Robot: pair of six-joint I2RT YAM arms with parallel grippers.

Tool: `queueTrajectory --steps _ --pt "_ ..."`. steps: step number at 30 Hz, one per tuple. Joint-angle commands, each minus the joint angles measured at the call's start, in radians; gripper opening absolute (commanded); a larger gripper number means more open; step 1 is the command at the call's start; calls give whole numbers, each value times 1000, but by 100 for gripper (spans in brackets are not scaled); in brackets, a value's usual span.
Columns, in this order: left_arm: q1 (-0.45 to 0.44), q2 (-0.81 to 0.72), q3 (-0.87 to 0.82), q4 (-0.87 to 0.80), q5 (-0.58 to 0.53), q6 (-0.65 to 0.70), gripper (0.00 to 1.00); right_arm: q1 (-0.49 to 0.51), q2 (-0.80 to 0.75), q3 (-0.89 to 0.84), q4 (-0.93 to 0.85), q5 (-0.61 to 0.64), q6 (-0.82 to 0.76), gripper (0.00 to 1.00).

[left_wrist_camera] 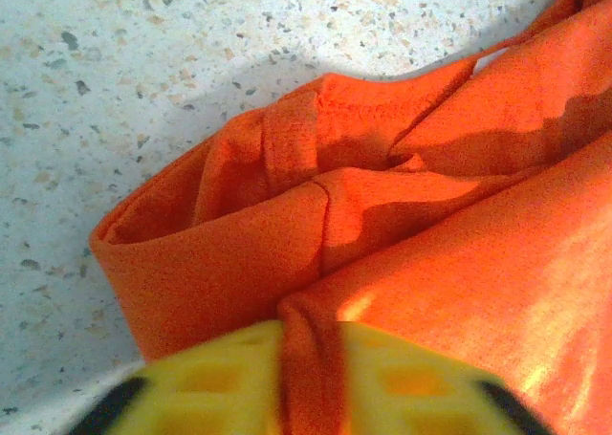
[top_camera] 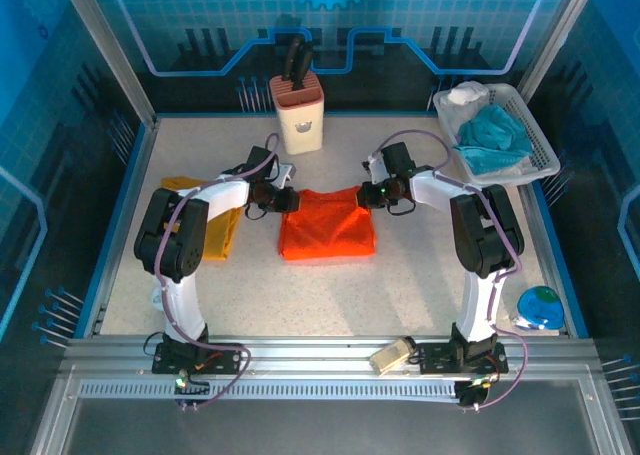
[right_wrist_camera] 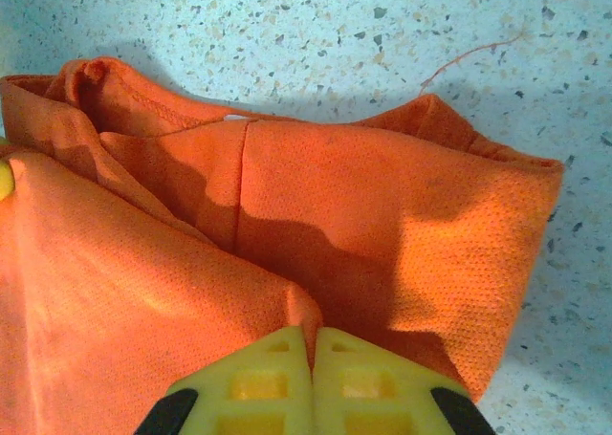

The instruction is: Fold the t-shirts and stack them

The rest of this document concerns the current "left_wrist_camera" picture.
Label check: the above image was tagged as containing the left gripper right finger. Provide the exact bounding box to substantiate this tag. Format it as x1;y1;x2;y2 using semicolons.
337;322;551;435

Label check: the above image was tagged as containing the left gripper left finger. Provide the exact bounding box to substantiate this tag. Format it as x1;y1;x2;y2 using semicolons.
69;319;288;435

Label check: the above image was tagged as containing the orange t-shirt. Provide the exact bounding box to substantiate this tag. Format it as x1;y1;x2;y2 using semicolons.
89;0;612;435

